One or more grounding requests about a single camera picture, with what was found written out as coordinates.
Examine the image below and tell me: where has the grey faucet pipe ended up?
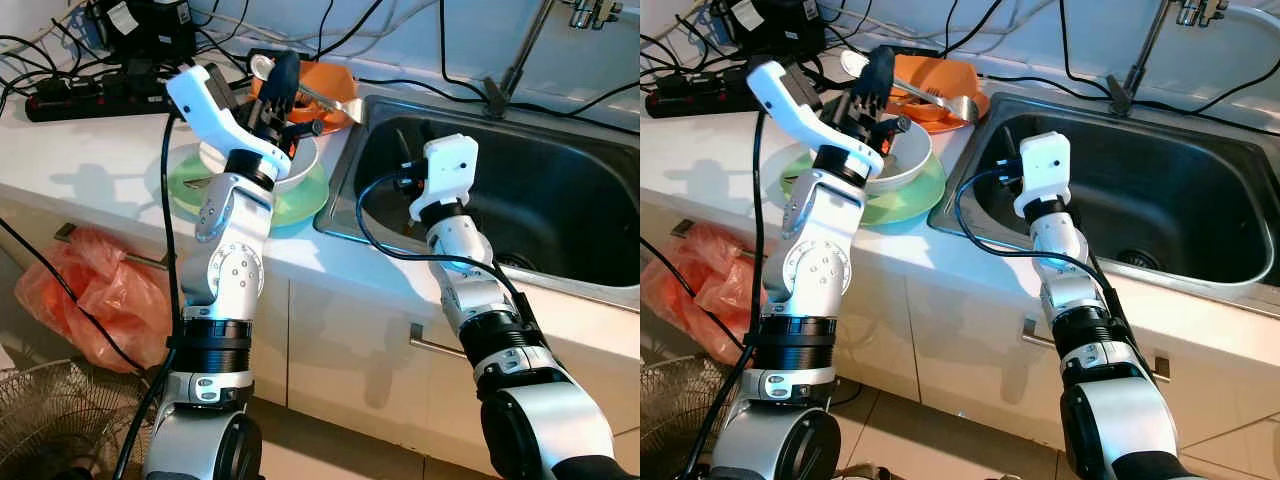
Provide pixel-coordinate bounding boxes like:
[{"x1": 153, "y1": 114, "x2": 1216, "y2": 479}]
[
  {"x1": 485, "y1": 0, "x2": 561, "y2": 116},
  {"x1": 1105, "y1": 0, "x2": 1176, "y2": 116}
]

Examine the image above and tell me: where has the orange bowl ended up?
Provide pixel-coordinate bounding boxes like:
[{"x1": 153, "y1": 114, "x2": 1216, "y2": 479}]
[
  {"x1": 893, "y1": 55, "x2": 986, "y2": 106},
  {"x1": 250, "y1": 60, "x2": 359, "y2": 126}
]

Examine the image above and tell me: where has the silver spoon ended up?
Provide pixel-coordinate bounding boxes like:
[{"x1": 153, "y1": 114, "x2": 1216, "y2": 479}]
[
  {"x1": 840, "y1": 50, "x2": 986, "y2": 123},
  {"x1": 248, "y1": 53, "x2": 363, "y2": 123}
]

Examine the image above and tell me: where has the stainless steel sink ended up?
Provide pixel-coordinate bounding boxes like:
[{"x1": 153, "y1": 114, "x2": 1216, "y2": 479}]
[
  {"x1": 928, "y1": 92, "x2": 1280, "y2": 321},
  {"x1": 313, "y1": 93, "x2": 641, "y2": 311}
]

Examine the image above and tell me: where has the black wall cable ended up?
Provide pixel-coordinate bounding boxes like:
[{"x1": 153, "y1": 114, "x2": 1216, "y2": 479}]
[
  {"x1": 436, "y1": 0, "x2": 496, "y2": 101},
  {"x1": 1056, "y1": 0, "x2": 1113, "y2": 96}
]

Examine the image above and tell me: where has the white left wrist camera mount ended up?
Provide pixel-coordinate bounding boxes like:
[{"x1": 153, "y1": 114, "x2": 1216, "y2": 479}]
[
  {"x1": 165, "y1": 62, "x2": 293, "y2": 181},
  {"x1": 745, "y1": 55, "x2": 886, "y2": 181}
]

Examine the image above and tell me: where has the black power strip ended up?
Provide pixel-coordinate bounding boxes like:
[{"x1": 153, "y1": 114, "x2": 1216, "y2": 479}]
[
  {"x1": 25, "y1": 68, "x2": 186, "y2": 123},
  {"x1": 645, "y1": 65, "x2": 801, "y2": 119}
]

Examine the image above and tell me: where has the green plate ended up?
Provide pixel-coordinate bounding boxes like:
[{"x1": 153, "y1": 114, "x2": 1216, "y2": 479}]
[
  {"x1": 168, "y1": 150, "x2": 329, "y2": 229},
  {"x1": 780, "y1": 145, "x2": 948, "y2": 226}
]

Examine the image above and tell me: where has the orange plate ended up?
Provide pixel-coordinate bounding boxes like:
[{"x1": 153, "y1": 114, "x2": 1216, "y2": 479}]
[
  {"x1": 905, "y1": 95, "x2": 993, "y2": 134},
  {"x1": 318, "y1": 100, "x2": 366, "y2": 136}
]

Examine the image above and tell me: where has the large black power adapter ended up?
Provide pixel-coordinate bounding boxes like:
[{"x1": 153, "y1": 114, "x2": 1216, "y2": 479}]
[
  {"x1": 95, "y1": 0, "x2": 196, "y2": 63},
  {"x1": 715, "y1": 0, "x2": 826, "y2": 59}
]

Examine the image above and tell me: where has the black hanging cable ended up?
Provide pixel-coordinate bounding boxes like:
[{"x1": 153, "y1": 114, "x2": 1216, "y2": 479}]
[
  {"x1": 640, "y1": 232, "x2": 746, "y2": 351},
  {"x1": 0, "y1": 218, "x2": 151, "y2": 373}
]

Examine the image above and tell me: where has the white kitchen cabinet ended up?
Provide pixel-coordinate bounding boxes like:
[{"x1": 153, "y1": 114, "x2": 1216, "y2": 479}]
[
  {"x1": 0, "y1": 195, "x2": 641, "y2": 480},
  {"x1": 640, "y1": 195, "x2": 1280, "y2": 480}
]

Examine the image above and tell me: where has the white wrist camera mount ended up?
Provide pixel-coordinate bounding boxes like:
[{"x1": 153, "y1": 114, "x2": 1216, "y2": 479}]
[
  {"x1": 408, "y1": 133, "x2": 479, "y2": 223},
  {"x1": 745, "y1": 55, "x2": 886, "y2": 181},
  {"x1": 1012, "y1": 130, "x2": 1073, "y2": 221},
  {"x1": 165, "y1": 62, "x2": 293, "y2": 181}
]

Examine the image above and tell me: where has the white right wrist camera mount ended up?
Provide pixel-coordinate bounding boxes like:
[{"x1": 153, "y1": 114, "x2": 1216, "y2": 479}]
[
  {"x1": 408, "y1": 133, "x2": 479, "y2": 223},
  {"x1": 1012, "y1": 130, "x2": 1073, "y2": 221}
]

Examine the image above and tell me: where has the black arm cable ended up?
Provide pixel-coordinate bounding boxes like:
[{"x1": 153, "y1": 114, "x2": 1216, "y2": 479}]
[
  {"x1": 953, "y1": 165, "x2": 1131, "y2": 331},
  {"x1": 112, "y1": 110, "x2": 186, "y2": 480},
  {"x1": 680, "y1": 110, "x2": 771, "y2": 480},
  {"x1": 355, "y1": 172, "x2": 546, "y2": 331}
]

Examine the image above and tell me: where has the orange plastic bag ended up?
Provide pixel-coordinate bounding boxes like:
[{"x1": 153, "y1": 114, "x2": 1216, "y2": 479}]
[
  {"x1": 640, "y1": 222, "x2": 766, "y2": 366},
  {"x1": 15, "y1": 228, "x2": 173, "y2": 373}
]

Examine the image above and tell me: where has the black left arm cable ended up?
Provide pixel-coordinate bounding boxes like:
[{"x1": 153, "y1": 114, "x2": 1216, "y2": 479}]
[
  {"x1": 112, "y1": 110, "x2": 186, "y2": 480},
  {"x1": 680, "y1": 110, "x2": 771, "y2": 480}
]

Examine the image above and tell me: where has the chrome tap valve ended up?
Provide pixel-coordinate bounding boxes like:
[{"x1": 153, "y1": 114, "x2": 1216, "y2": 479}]
[
  {"x1": 1175, "y1": 0, "x2": 1231, "y2": 28},
  {"x1": 565, "y1": 0, "x2": 623, "y2": 29}
]

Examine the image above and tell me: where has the wire fan grille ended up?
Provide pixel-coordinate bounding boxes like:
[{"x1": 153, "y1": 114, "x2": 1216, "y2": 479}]
[
  {"x1": 640, "y1": 355, "x2": 746, "y2": 480},
  {"x1": 0, "y1": 358, "x2": 151, "y2": 480}
]

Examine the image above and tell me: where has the silver cabinet handle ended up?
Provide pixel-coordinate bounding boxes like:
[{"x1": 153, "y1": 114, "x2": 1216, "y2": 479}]
[
  {"x1": 408, "y1": 322, "x2": 471, "y2": 361},
  {"x1": 1020, "y1": 318, "x2": 1173, "y2": 383},
  {"x1": 55, "y1": 222, "x2": 171, "y2": 271},
  {"x1": 672, "y1": 218, "x2": 771, "y2": 266}
]

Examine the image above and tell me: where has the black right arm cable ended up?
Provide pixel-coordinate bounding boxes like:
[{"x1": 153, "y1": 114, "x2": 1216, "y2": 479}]
[
  {"x1": 355, "y1": 172, "x2": 546, "y2": 331},
  {"x1": 953, "y1": 165, "x2": 1131, "y2": 331}
]

